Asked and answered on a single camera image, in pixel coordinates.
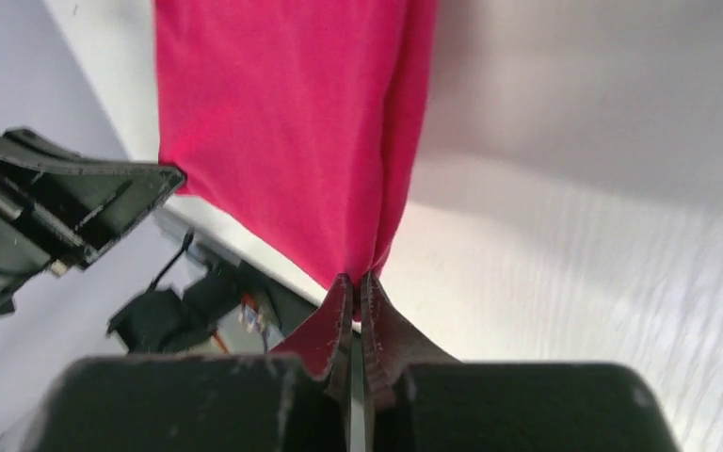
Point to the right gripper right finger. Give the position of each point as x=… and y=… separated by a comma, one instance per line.
x=390, y=345

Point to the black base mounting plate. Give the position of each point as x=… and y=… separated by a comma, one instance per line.
x=199, y=292

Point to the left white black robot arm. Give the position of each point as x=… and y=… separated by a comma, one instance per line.
x=60, y=209

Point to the red t shirt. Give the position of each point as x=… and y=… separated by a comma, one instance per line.
x=299, y=119

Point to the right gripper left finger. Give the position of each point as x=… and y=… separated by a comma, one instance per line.
x=314, y=411

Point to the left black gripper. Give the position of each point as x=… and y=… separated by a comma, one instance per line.
x=60, y=209

